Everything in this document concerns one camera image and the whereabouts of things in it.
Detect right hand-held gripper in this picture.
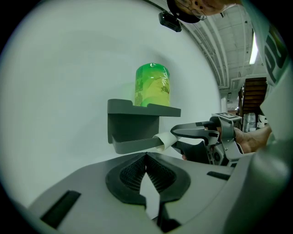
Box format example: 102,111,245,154
170,111,244,168

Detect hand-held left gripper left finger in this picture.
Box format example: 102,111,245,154
27,152,161,234

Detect black head camera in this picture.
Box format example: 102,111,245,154
159,11,183,32

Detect cardboard paper tube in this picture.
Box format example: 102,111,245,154
152,131,179,152

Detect person's green t-shirt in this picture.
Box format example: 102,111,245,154
242,0,289,87

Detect ceiling light fixture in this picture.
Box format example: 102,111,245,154
249,32,258,66

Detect black wall paper holder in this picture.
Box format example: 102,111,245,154
107,98,181,155

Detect green toilet paper roll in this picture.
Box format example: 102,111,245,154
134,63,171,107

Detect brown wooden staircase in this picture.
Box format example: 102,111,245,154
239,77,267,115

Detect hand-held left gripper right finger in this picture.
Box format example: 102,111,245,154
146,152,238,234

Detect person's head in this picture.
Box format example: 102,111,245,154
166,0,243,24

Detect person's right forearm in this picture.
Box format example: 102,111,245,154
233,125,273,154

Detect person's eyeglasses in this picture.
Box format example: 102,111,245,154
178,3,208,21

